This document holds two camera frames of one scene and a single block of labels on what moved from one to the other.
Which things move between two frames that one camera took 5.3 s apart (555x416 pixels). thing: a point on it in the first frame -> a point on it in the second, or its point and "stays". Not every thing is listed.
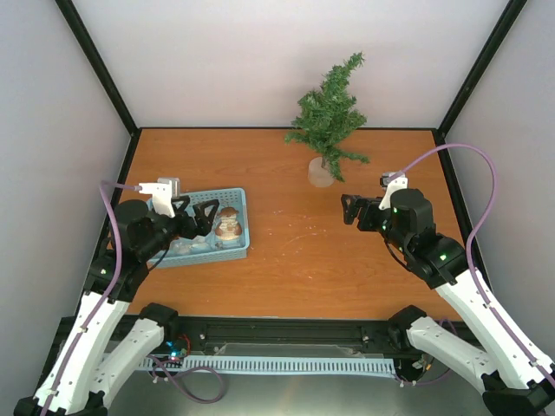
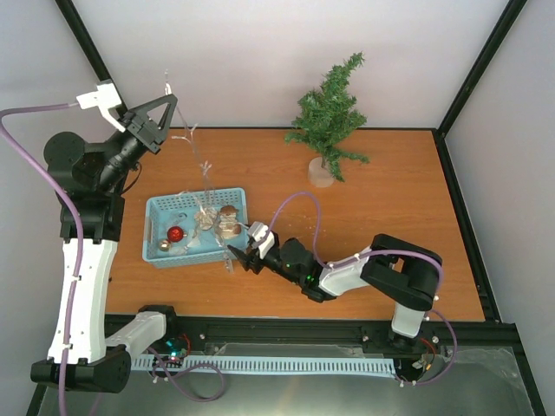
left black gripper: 190,229 -> 149,137
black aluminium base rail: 276,336 stays
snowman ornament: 228,228 stays
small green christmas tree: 329,120 stays
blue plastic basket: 227,240 stays
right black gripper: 349,213 -> 247,263
